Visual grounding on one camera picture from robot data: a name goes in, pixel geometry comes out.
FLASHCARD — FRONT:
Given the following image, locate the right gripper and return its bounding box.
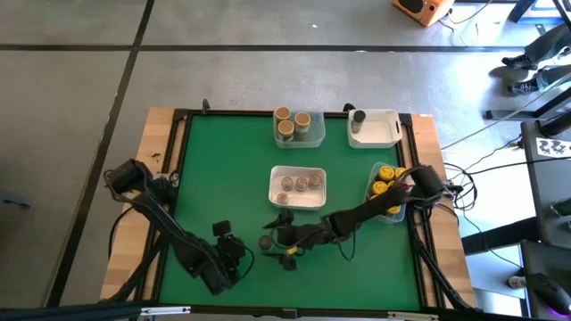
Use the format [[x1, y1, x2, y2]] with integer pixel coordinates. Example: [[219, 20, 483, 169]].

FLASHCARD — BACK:
[[261, 209, 340, 272]]

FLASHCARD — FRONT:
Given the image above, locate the white plastic bin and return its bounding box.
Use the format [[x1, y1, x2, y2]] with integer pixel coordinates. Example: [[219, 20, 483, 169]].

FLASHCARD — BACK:
[[268, 165, 327, 211]]

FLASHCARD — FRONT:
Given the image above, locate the green table mat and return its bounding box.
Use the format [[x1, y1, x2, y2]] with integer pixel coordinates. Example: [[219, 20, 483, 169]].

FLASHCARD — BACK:
[[156, 111, 423, 312]]

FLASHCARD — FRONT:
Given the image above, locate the clear plastic bin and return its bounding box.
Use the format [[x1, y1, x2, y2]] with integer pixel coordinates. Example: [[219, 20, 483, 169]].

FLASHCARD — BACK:
[[272, 110, 327, 150], [363, 160, 410, 224]]

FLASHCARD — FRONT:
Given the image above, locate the black horizontal bar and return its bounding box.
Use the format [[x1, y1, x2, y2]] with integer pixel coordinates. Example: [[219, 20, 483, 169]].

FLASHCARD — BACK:
[[0, 300, 153, 321]]

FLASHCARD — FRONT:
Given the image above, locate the dark grey desk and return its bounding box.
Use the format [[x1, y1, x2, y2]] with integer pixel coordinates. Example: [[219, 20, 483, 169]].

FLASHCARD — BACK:
[[519, 119, 571, 249], [519, 239, 571, 321]]

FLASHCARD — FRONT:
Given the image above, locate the black stand foot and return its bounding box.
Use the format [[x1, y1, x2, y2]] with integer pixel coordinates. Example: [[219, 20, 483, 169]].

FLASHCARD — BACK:
[[484, 86, 571, 121]]

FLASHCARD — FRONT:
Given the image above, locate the orange speaker box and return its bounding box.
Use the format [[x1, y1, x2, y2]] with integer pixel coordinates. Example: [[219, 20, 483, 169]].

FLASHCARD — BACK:
[[391, 0, 456, 28]]

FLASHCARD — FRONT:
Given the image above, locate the black computer mouse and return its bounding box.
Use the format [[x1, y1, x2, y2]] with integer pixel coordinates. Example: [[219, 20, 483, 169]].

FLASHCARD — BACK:
[[528, 271, 571, 318]]

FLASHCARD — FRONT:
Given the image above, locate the person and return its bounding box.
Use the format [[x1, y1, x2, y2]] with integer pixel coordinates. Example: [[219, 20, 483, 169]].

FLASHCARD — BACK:
[[500, 21, 571, 98]]

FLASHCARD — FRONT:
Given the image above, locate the white paper with black marks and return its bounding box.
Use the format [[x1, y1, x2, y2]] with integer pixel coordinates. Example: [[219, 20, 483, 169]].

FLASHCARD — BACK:
[[534, 136, 571, 158]]

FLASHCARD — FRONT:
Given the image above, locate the silver metal bracket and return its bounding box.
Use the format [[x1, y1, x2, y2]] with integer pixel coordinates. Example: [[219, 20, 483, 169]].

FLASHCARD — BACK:
[[386, 310, 439, 321], [140, 305, 192, 317]]

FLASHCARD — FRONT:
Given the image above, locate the black cable conduit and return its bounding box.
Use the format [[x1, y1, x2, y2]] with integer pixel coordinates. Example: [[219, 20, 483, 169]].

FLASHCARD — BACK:
[[106, 231, 173, 304], [410, 222, 475, 312]]

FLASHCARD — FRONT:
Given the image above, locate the black table frame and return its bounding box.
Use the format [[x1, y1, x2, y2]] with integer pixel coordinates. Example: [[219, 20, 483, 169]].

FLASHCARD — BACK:
[[133, 106, 478, 320]]

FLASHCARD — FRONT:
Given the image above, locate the white bin with handle slot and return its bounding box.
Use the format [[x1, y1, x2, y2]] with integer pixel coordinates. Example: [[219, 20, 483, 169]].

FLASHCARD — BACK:
[[347, 108, 404, 150]]

